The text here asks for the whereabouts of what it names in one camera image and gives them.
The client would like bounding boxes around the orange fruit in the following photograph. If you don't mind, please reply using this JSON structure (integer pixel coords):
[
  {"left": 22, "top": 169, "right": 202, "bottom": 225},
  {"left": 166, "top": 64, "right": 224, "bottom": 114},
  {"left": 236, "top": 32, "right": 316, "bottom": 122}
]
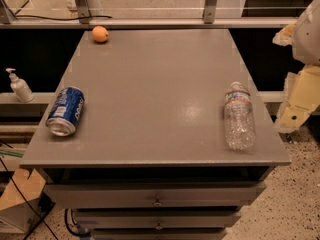
[{"left": 92, "top": 26, "right": 109, "bottom": 43}]

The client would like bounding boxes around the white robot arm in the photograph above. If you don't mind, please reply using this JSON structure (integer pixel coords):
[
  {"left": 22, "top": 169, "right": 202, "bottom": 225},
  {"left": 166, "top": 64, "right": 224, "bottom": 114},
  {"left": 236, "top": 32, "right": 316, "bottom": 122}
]
[{"left": 272, "top": 0, "right": 320, "bottom": 133}]

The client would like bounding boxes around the blue pepsi can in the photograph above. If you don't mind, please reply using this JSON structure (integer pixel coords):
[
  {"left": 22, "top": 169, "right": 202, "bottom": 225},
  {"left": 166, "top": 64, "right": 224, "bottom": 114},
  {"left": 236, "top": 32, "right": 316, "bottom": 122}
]
[{"left": 46, "top": 87, "right": 85, "bottom": 137}]

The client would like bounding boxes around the clear plastic water bottle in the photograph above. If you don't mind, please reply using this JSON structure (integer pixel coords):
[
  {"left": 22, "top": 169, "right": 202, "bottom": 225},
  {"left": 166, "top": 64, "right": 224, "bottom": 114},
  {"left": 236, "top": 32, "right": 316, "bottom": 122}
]
[{"left": 224, "top": 82, "right": 256, "bottom": 150}]

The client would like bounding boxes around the grey drawer cabinet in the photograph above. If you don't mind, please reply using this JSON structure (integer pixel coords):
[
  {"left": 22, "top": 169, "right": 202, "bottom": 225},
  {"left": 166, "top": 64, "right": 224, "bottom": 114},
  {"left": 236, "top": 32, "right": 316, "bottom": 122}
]
[{"left": 22, "top": 29, "right": 290, "bottom": 240}]

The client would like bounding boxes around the white pump soap bottle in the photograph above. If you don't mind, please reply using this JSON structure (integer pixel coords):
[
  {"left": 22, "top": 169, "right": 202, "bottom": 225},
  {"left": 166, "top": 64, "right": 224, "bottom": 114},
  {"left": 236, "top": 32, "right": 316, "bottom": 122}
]
[{"left": 6, "top": 68, "right": 34, "bottom": 103}]

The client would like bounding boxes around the black floor cable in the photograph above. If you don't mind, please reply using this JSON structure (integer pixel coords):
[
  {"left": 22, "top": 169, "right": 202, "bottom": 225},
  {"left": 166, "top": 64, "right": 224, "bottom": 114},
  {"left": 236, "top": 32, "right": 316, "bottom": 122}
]
[{"left": 0, "top": 157, "right": 61, "bottom": 240}]

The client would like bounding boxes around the black cable on shelf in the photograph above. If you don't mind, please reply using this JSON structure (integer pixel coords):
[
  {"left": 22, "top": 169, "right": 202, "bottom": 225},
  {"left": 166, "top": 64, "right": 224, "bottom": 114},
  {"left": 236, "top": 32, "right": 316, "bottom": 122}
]
[{"left": 14, "top": 13, "right": 113, "bottom": 22}]

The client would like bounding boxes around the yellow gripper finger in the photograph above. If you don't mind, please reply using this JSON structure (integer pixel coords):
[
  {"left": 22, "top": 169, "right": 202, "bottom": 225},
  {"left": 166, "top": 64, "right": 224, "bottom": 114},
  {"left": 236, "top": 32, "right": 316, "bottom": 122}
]
[
  {"left": 272, "top": 22, "right": 296, "bottom": 46},
  {"left": 275, "top": 65, "right": 320, "bottom": 133}
]

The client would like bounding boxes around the grey metal shelf rail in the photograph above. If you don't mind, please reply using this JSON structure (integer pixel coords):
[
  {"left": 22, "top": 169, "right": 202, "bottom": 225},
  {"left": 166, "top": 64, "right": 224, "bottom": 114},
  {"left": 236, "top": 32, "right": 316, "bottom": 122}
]
[{"left": 0, "top": 17, "right": 297, "bottom": 29}]

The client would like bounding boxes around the cardboard box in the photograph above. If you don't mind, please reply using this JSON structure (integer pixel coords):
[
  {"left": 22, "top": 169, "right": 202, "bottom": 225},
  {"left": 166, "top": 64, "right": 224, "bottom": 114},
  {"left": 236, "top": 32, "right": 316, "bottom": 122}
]
[{"left": 0, "top": 169, "right": 46, "bottom": 234}]

